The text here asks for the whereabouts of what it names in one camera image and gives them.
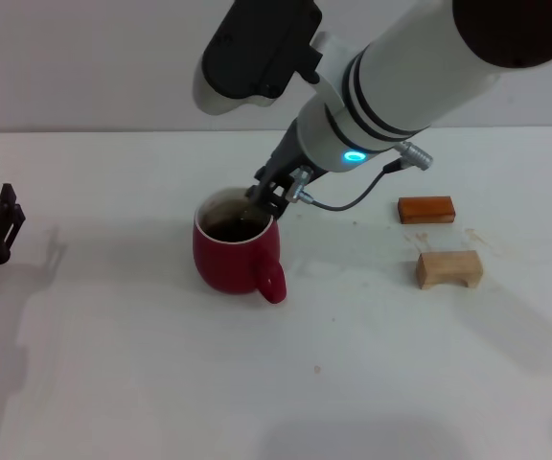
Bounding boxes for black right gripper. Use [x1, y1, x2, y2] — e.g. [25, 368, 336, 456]
[245, 118, 326, 222]

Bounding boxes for red ceramic coffee cup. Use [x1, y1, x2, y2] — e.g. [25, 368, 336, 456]
[192, 187, 288, 305]

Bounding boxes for orange wooden block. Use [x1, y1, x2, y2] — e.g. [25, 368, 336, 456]
[396, 196, 458, 225]

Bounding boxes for light wooden arch block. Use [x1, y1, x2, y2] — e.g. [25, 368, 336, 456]
[415, 249, 485, 291]

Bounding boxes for grey cable with metal plugs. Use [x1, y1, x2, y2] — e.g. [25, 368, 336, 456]
[287, 140, 436, 213]

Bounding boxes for black and white wrist camera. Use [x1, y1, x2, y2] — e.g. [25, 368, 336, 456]
[193, 0, 326, 116]

